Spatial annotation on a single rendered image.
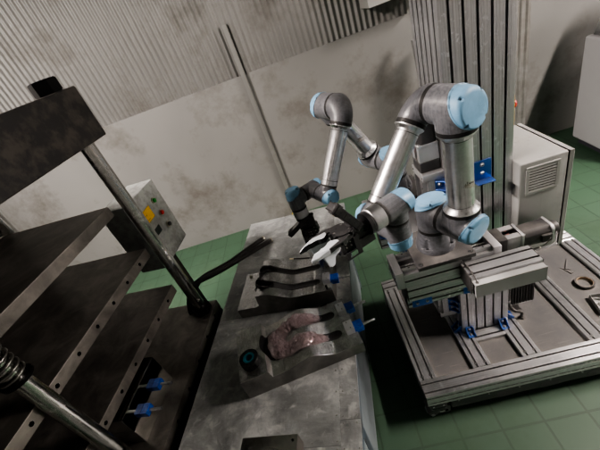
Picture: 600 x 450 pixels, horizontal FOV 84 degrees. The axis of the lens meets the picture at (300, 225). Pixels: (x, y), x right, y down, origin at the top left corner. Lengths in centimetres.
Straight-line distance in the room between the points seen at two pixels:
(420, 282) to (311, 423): 69
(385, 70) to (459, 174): 255
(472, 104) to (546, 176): 68
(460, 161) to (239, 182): 296
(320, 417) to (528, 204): 118
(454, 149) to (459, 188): 14
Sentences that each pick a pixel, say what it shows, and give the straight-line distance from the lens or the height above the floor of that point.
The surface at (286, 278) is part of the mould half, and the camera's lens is 173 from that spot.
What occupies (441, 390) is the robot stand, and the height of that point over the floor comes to 21.
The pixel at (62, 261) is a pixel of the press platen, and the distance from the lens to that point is 149.
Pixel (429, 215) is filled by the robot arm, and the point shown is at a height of 123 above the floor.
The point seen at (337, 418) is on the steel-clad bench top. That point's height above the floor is 80.
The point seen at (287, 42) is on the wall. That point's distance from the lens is 343.
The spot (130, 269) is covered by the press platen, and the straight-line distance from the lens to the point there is 167.
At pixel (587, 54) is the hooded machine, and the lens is 410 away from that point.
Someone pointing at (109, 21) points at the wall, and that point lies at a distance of 370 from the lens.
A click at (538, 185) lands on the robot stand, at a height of 111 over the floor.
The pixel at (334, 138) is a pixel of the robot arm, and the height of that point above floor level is 148.
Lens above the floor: 200
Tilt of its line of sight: 32 degrees down
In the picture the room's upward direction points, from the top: 21 degrees counter-clockwise
